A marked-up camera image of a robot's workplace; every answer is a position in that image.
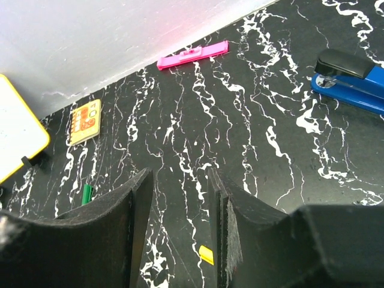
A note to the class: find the blue black stapler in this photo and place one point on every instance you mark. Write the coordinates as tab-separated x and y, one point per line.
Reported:
349	78

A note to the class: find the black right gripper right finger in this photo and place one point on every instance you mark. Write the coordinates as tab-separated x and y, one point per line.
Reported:
236	217

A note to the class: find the small whiteboard with yellow frame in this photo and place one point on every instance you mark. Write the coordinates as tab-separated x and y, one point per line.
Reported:
22	134

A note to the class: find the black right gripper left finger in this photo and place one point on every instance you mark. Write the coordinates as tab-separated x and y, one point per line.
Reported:
102	241

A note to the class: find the green pen cap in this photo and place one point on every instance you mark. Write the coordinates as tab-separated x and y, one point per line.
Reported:
87	194

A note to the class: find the yellow pen cap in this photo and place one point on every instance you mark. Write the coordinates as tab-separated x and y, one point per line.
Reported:
206	254

